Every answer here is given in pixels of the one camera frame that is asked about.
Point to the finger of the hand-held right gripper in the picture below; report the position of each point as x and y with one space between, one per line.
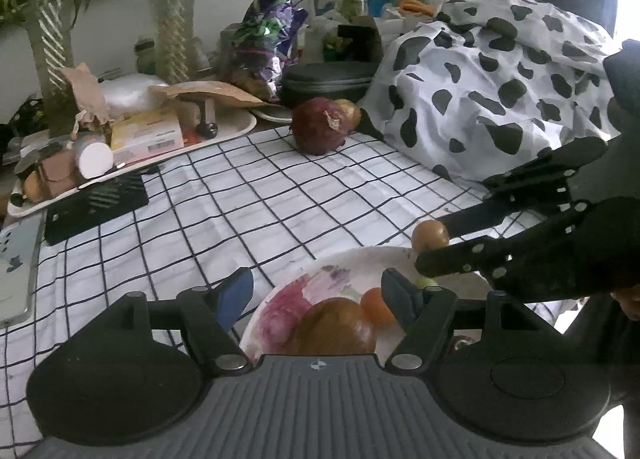
450 261
475 219

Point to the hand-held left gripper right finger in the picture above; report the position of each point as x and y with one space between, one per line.
397 296

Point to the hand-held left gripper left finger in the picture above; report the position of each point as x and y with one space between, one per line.
235 296

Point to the small orange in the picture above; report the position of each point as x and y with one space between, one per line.
429 235
375 309

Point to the green tomato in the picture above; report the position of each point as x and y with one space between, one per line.
426 283

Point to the floral plate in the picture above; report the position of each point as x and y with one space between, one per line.
365 264

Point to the large orange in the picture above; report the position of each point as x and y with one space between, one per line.
335 329

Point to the person's right hand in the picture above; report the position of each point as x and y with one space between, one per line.
629 301

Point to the black checked white tablecloth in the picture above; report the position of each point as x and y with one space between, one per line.
250 219

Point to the cow print cloth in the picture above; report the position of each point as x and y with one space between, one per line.
490 84

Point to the yellow onion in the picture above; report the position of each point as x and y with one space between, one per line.
352 114

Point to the black grille device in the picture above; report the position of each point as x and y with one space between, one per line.
95 209

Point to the white tray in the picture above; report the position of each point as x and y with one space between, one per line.
241 126

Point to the black knob tool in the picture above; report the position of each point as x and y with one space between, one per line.
207 121

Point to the red onion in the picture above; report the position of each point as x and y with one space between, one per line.
317 126

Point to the white plate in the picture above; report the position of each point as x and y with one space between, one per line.
272 115

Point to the yellow cardboard box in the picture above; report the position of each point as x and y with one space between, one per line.
145 131

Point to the white cylinder container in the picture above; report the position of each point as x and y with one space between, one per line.
95 161

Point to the dark zip case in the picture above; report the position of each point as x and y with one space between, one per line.
325 84

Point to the brown paper envelope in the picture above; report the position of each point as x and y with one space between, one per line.
210 91

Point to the black paper bag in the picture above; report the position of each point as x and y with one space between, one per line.
357 41

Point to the small brown cardboard box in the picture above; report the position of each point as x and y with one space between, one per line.
57 176

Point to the orange snack item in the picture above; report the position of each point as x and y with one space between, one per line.
417 6

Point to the yellow round item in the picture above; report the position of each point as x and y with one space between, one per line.
32 186

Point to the white plastic bag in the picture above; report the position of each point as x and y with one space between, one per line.
127 91

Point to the purple foil wrapped plant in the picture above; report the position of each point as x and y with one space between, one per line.
265 49

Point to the grey jar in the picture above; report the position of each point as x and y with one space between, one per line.
145 54

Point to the braided trunk plant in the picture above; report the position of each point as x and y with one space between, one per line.
172 29
50 64

